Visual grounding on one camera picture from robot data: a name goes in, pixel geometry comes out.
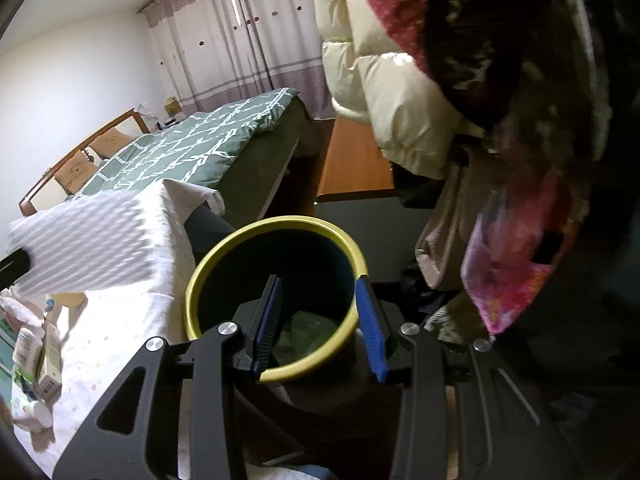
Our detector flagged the clear plastic bottle green label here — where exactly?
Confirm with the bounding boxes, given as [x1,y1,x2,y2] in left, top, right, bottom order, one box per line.
[12,325,44,382]

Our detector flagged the white foam sheet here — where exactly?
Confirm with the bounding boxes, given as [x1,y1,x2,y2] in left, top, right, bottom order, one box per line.
[1,192,154,299]

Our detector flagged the green plastic bag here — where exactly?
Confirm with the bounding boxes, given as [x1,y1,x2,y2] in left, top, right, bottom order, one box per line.
[272,311,337,366]

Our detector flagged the yellow rimmed trash bin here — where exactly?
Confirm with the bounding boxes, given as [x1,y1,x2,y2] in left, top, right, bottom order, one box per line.
[183,216,368,412]

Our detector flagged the white dotted table cloth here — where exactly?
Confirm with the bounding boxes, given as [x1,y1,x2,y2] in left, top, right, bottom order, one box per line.
[15,179,226,476]

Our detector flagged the pink floral hanging bag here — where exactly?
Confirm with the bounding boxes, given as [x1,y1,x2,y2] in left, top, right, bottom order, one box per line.
[461,169,576,336]

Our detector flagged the wooden bed headboard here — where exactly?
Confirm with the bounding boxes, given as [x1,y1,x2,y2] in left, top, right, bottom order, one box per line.
[18,110,151,217]

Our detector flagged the left brown pillow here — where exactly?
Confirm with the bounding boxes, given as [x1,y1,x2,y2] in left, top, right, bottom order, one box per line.
[54,152,98,195]

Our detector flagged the brown pillow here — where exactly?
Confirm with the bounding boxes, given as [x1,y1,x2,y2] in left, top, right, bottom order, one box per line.
[54,152,98,195]
[89,128,134,158]

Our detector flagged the green plaid bed duvet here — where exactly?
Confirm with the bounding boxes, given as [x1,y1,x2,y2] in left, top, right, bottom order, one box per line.
[72,87,298,197]

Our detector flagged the right brown pillow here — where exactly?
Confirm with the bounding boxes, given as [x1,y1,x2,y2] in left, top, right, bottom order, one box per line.
[89,128,134,158]

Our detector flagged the wooden desk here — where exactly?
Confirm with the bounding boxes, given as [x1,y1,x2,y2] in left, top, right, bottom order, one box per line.
[316,116,397,204]

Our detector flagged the small cardboard box far nightstand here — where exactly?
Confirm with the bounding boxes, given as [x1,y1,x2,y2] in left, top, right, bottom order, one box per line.
[164,96,182,117]

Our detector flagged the cream puffer jacket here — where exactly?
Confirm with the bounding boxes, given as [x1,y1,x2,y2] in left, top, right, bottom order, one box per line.
[314,0,461,180]

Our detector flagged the pink white curtains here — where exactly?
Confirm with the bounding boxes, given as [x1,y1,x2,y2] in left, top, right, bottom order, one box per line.
[141,0,334,119]

